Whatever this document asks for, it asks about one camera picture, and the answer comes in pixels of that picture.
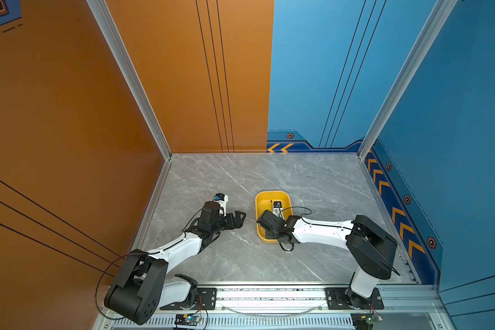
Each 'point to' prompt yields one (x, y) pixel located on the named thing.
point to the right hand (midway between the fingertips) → (269, 230)
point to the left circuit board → (189, 320)
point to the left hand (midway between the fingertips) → (238, 213)
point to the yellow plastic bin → (264, 201)
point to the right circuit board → (365, 321)
